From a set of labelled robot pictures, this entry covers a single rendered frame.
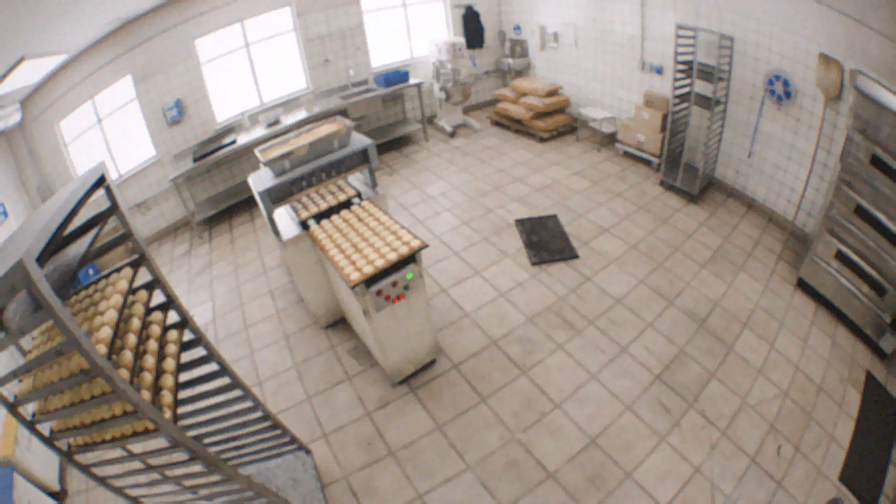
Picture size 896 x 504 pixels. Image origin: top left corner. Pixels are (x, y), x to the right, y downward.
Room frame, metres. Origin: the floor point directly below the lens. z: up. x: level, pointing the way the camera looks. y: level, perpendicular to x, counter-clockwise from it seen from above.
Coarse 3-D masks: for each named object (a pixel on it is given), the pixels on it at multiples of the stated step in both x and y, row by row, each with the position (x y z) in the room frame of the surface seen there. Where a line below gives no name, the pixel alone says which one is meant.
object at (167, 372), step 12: (168, 336) 0.61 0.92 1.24; (168, 348) 0.56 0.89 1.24; (168, 360) 0.52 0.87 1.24; (168, 372) 0.48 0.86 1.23; (168, 384) 0.43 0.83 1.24; (156, 396) 0.39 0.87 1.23; (168, 396) 0.39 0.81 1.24; (168, 408) 0.36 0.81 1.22; (144, 420) 0.30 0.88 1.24; (96, 432) 0.21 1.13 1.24; (108, 432) 0.23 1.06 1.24; (120, 432) 0.24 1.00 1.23; (132, 432) 0.26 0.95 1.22; (144, 432) 0.27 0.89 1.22; (72, 444) 0.14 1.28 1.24; (84, 444) 0.16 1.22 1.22; (96, 444) 0.18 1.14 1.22
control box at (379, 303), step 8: (400, 272) 1.24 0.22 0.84; (408, 272) 1.25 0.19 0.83; (416, 272) 1.27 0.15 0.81; (384, 280) 1.21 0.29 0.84; (392, 280) 1.20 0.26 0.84; (400, 280) 1.22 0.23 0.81; (408, 280) 1.24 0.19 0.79; (416, 280) 1.26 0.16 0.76; (368, 288) 1.17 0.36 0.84; (376, 288) 1.16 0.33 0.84; (384, 288) 1.18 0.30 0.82; (392, 288) 1.20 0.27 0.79; (400, 288) 1.22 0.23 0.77; (416, 288) 1.26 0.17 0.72; (376, 296) 1.15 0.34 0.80; (384, 296) 1.17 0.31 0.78; (392, 296) 1.19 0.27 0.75; (376, 304) 1.15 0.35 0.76; (384, 304) 1.17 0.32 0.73; (392, 304) 1.19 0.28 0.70; (376, 312) 1.15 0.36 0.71
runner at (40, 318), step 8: (64, 304) 0.31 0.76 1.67; (40, 312) 0.27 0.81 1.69; (32, 320) 0.25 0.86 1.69; (40, 320) 0.26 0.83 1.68; (48, 320) 0.27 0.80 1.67; (16, 328) 0.22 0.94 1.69; (24, 328) 0.23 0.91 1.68; (32, 328) 0.24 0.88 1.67; (8, 336) 0.20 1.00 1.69; (16, 336) 0.21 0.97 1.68; (24, 336) 0.22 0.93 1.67; (0, 344) 0.18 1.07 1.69; (8, 344) 0.19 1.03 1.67; (0, 352) 0.17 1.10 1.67
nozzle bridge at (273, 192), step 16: (352, 144) 2.02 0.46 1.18; (368, 144) 1.99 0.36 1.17; (320, 160) 1.87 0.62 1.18; (336, 160) 1.96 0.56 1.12; (352, 160) 2.01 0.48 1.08; (368, 160) 2.01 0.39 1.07; (256, 176) 1.85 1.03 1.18; (272, 176) 1.79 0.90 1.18; (288, 176) 1.74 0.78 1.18; (320, 176) 1.90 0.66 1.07; (336, 176) 1.90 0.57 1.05; (368, 176) 2.09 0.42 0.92; (256, 192) 1.79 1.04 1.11; (272, 192) 1.74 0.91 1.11; (288, 192) 1.79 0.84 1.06; (304, 192) 1.79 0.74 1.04; (272, 208) 1.65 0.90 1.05; (272, 224) 1.73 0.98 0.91
